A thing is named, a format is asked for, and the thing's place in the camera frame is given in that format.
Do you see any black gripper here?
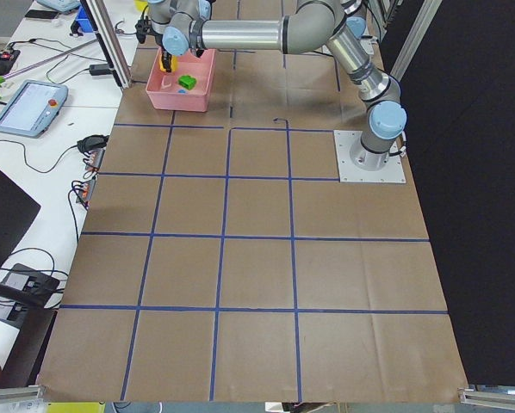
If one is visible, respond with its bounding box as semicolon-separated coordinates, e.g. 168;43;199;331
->
135;8;173;71

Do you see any green toy block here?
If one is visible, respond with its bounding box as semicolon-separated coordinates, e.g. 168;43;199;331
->
177;75;197;90

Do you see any yellow toy block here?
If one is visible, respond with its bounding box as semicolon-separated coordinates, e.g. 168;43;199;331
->
158;52;178;73

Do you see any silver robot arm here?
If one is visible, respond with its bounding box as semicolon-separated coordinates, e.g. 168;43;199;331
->
135;0;407;171

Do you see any pink plastic box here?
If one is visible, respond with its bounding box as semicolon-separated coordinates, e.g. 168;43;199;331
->
146;49;216;112

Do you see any teach pendant tablet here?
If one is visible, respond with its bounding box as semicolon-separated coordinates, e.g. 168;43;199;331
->
0;80;69;138

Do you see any brown paper table cover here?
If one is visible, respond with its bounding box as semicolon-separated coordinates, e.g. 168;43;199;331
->
38;46;466;404

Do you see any aluminium frame post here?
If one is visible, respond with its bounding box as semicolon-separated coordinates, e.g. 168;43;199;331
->
80;0;132;89

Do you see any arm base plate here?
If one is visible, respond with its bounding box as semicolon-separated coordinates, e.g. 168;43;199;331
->
333;130;406;184

